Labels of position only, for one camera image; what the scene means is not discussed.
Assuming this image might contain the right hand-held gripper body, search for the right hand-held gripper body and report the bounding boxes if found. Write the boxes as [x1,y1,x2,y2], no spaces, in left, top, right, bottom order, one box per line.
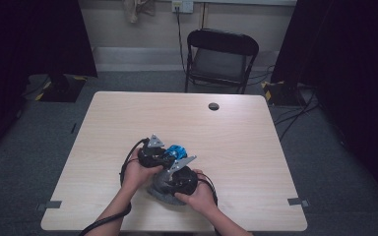
[165,155,200,197]

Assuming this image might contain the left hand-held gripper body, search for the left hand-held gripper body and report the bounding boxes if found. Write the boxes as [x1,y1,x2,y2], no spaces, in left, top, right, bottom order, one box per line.
[137,134,176,169]

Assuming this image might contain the grey towel cloth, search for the grey towel cloth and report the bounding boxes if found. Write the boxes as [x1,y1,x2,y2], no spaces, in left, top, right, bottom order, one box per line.
[147,170,188,207]

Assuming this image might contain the blue toy car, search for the blue toy car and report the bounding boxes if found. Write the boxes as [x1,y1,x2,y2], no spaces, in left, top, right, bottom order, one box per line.
[162,145,188,161]

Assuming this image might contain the person's right hand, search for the person's right hand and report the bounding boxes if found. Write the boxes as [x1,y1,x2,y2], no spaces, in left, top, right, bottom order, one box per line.
[175,169,219,215]

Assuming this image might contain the person's left hand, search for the person's left hand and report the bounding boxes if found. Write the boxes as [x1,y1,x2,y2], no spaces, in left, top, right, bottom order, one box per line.
[122,156,163,195]

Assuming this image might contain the black stand base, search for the black stand base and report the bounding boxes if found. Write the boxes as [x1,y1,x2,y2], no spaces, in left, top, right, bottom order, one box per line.
[260,80,306,106]
[33,73,88,103]

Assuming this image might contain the grey tape strip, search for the grey tape strip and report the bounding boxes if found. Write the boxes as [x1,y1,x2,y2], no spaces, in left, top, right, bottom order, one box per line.
[287,197,311,208]
[35,200,63,212]

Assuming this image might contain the black folding chair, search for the black folding chair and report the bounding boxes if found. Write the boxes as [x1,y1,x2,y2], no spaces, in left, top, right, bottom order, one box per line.
[184,28,260,95]

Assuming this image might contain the beige hanging cloth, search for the beige hanging cloth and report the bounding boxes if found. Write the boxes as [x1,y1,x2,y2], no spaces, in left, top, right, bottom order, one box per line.
[121,0,157,24]

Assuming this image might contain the thin brown pole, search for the thin brown pole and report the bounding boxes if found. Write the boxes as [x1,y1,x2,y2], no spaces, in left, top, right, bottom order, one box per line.
[200,2,210,30]

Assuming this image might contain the black curtain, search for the black curtain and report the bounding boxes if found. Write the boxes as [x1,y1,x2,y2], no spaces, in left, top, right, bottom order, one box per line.
[0,0,98,165]
[270,0,378,210]

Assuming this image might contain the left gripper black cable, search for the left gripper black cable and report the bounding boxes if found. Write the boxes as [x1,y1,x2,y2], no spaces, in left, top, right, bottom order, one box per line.
[78,137,150,236]

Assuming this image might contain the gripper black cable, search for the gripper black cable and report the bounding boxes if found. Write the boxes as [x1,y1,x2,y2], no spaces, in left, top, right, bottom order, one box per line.
[196,173,220,208]
[78,137,150,236]

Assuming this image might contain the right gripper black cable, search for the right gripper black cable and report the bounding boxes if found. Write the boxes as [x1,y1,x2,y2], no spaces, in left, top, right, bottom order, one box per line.
[196,173,220,208]

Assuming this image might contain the black socket cable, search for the black socket cable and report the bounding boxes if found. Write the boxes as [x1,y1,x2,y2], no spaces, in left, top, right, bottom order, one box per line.
[175,6,188,75]

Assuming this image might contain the black floor cables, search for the black floor cables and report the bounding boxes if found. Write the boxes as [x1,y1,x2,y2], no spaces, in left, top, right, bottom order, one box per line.
[247,64,323,142]

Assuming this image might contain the white wall socket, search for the white wall socket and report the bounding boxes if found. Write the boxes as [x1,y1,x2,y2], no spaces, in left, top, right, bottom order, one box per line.
[171,0,195,14]

